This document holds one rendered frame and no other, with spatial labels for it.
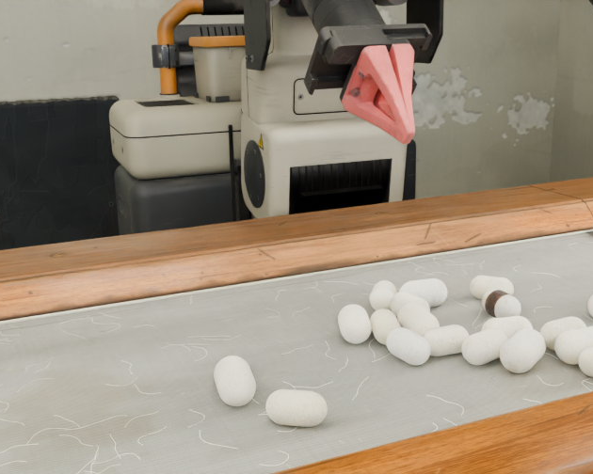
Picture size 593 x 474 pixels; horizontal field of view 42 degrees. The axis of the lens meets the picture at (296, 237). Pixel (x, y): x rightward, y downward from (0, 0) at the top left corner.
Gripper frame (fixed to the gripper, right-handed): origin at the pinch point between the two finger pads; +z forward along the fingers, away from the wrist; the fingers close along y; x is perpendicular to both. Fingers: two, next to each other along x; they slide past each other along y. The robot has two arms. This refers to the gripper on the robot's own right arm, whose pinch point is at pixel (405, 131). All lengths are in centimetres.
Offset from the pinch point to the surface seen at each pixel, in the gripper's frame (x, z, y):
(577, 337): -6.6, 22.8, -1.0
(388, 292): 2.0, 13.3, -6.6
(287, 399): -6.1, 22.5, -19.4
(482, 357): -4.5, 22.0, -6.3
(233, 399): -3.8, 20.9, -21.4
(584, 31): 108, -132, 175
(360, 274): 9.1, 7.4, -4.0
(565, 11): 110, -145, 176
